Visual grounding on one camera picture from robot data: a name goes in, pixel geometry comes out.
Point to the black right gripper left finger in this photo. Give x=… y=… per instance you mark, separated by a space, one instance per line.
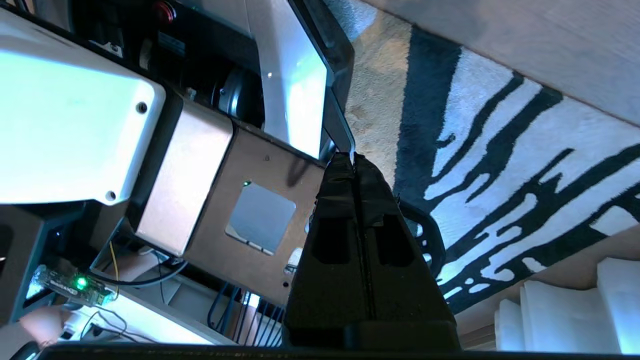
x=330 y=300

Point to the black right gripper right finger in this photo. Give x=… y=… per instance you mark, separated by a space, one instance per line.
x=405 y=300

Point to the white fluted front drawer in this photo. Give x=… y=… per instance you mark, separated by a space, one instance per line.
x=560 y=320

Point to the black white zebra rug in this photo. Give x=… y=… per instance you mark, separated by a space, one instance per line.
x=500 y=150

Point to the clear USB dongle green light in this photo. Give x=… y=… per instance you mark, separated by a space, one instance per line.
x=65 y=285

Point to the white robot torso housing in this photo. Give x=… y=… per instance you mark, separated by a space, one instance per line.
x=65 y=125

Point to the red emergency stop button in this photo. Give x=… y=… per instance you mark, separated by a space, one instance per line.
x=164 y=11

